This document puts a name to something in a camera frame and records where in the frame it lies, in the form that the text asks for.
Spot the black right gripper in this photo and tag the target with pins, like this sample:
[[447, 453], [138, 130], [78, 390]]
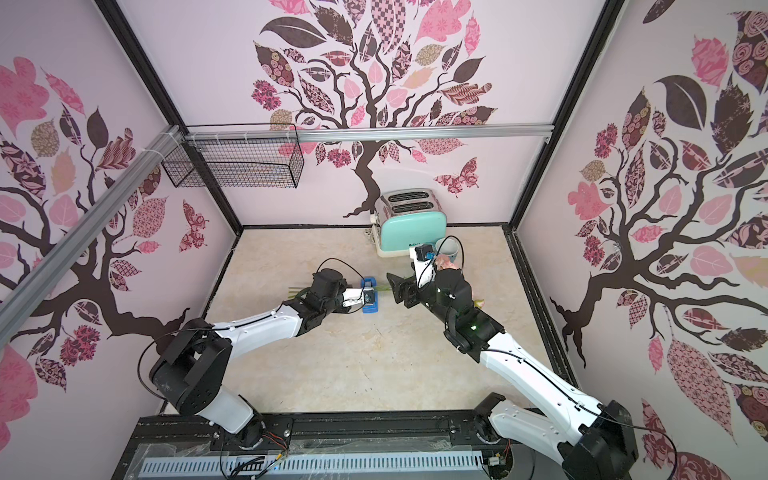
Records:
[[411, 289]]

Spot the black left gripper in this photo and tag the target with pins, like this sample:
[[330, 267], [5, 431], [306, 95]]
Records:
[[344, 283]]

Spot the artificial flower bouquet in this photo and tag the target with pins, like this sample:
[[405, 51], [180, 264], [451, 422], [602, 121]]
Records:
[[293, 291]]

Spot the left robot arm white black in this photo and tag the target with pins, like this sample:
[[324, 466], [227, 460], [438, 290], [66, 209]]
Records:
[[189, 373]]

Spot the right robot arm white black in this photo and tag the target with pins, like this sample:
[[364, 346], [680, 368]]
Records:
[[587, 438]]

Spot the glass jar pink lid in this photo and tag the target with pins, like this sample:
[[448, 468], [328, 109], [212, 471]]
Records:
[[443, 261]]

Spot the blue floral mug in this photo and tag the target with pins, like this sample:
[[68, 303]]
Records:
[[448, 246]]

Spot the mint green toaster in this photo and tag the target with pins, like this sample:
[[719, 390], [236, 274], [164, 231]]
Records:
[[405, 218]]

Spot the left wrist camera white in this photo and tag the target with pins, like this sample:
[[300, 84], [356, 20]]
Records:
[[352, 297]]

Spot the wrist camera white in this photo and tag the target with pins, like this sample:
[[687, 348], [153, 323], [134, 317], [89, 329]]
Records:
[[422, 257], [352, 297]]

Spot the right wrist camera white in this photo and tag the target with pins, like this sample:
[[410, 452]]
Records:
[[422, 257]]

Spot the black wire basket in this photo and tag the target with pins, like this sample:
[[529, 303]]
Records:
[[257, 155]]

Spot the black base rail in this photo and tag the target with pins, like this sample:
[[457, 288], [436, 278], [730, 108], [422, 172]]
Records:
[[337, 433]]

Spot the white slotted cable duct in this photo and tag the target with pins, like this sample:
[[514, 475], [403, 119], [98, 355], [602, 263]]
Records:
[[310, 465]]

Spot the aluminium frame rail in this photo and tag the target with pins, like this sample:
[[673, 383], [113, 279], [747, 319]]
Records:
[[29, 293]]

